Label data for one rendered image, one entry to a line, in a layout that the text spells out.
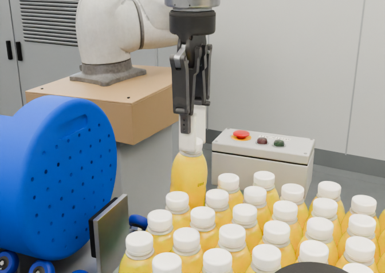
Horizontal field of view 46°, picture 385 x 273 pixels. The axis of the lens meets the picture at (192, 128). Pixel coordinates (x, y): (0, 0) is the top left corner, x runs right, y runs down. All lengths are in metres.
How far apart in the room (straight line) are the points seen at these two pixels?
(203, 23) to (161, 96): 0.60
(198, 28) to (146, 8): 0.71
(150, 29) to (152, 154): 0.40
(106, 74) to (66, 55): 1.45
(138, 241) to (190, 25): 0.33
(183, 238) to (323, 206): 0.24
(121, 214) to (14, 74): 2.45
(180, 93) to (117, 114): 0.52
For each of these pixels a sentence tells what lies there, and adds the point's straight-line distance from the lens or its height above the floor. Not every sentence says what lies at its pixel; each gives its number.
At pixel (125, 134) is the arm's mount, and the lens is 1.22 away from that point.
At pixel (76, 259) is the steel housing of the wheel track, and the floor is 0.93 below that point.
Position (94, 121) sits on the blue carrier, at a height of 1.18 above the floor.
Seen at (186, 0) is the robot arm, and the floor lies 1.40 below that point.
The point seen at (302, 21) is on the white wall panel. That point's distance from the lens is 3.41.
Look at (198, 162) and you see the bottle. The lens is 0.79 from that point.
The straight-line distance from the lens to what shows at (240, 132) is 0.97.
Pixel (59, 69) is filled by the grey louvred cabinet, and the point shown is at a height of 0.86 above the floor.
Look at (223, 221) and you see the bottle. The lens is 0.78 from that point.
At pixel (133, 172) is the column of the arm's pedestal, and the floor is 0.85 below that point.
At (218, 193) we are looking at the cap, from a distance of 0.78.
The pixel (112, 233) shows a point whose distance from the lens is 0.82.
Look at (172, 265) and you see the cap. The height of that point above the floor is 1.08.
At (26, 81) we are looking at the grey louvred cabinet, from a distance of 3.15.
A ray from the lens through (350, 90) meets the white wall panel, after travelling 3.41.
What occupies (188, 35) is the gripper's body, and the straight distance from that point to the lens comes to 0.72.
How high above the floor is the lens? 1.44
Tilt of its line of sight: 19 degrees down
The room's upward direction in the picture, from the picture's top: straight up
